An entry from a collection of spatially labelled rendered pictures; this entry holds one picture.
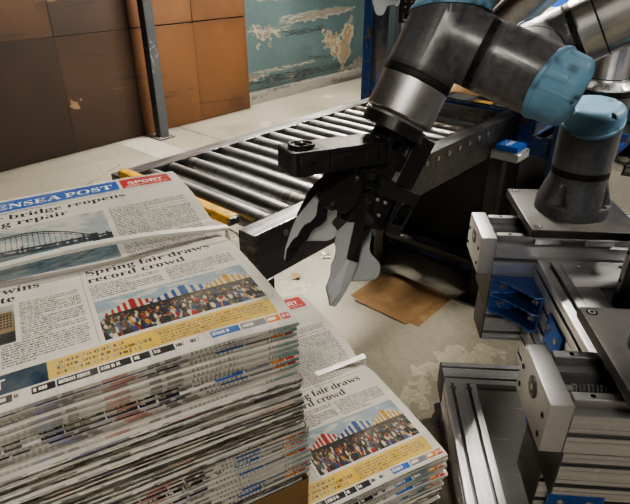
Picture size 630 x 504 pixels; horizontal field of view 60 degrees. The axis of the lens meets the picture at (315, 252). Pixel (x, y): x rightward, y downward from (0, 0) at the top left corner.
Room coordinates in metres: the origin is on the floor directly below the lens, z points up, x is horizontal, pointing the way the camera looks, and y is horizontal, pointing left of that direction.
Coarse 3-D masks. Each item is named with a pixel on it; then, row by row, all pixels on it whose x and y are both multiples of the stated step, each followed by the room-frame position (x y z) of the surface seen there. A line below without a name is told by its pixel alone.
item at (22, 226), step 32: (64, 192) 0.60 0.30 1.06; (96, 192) 0.60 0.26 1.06; (128, 192) 0.60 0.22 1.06; (160, 192) 0.60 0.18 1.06; (192, 192) 0.60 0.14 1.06; (0, 224) 0.52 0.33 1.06; (32, 224) 0.52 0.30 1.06; (64, 224) 0.52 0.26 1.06; (96, 224) 0.52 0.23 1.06; (128, 224) 0.52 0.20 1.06; (160, 224) 0.52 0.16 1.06; (0, 256) 0.45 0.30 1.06
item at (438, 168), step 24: (504, 120) 1.89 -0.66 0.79; (456, 144) 1.64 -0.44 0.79; (480, 144) 1.77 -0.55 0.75; (432, 168) 1.53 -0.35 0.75; (456, 168) 1.65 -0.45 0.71; (288, 216) 1.09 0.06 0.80; (336, 216) 1.20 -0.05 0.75; (240, 240) 1.03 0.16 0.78; (264, 240) 1.02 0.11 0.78; (264, 264) 1.02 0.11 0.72; (288, 264) 1.07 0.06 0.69
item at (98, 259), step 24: (144, 240) 0.49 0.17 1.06; (168, 240) 0.49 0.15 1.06; (192, 240) 0.49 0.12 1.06; (216, 240) 0.49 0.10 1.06; (24, 264) 0.44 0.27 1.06; (48, 264) 0.44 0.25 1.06; (72, 264) 0.44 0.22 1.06; (96, 264) 0.44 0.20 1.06; (120, 264) 0.44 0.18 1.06; (0, 288) 0.40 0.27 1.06
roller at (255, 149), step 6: (240, 144) 1.62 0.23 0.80; (246, 144) 1.61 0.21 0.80; (252, 144) 1.61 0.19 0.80; (246, 150) 1.59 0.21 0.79; (252, 150) 1.58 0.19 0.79; (258, 150) 1.57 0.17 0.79; (264, 150) 1.56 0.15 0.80; (270, 150) 1.55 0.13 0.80; (264, 156) 1.54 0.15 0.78; (270, 156) 1.53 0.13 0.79; (276, 156) 1.52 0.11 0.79
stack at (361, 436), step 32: (320, 320) 0.67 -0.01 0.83; (320, 352) 0.59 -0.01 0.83; (352, 352) 0.60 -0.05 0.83; (320, 384) 0.53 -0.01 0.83; (352, 384) 0.53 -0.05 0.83; (384, 384) 0.53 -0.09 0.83; (320, 416) 0.47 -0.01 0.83; (352, 416) 0.47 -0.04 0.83; (384, 416) 0.47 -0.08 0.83; (320, 448) 0.43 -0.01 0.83; (352, 448) 0.43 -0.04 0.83; (384, 448) 0.43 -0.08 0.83; (416, 448) 0.43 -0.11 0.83; (320, 480) 0.38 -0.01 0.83; (352, 480) 0.38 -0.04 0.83; (384, 480) 0.38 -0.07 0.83; (416, 480) 0.40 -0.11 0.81
